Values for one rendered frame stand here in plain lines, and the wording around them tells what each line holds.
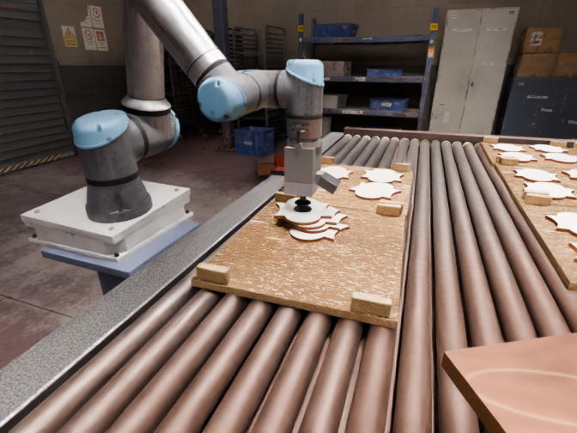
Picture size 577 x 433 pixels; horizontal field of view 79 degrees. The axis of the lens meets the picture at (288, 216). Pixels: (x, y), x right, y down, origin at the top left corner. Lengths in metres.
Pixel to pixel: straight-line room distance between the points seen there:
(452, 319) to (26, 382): 0.59
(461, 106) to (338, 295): 5.02
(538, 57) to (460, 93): 0.95
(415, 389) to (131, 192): 0.71
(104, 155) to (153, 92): 0.20
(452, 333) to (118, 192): 0.73
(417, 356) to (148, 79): 0.79
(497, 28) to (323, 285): 5.10
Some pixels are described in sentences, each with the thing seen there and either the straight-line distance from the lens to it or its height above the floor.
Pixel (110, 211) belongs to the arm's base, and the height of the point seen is 0.97.
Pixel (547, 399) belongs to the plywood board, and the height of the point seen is 1.04.
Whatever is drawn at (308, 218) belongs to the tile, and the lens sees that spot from 0.77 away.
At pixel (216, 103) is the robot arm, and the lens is 0.63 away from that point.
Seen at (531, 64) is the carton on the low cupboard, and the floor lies 1.27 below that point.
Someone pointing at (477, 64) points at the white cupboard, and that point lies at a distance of 5.49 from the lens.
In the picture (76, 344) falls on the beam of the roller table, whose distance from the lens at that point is 0.61.
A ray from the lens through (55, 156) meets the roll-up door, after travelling 6.03.
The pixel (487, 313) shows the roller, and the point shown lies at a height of 0.92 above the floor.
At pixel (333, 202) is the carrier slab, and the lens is 0.95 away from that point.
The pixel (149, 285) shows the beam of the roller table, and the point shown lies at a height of 0.92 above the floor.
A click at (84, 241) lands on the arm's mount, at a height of 0.91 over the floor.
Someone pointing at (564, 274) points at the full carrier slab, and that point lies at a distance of 0.81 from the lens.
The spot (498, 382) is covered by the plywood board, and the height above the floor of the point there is 1.04.
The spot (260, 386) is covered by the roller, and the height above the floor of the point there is 0.91.
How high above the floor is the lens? 1.28
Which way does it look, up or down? 24 degrees down
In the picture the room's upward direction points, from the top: straight up
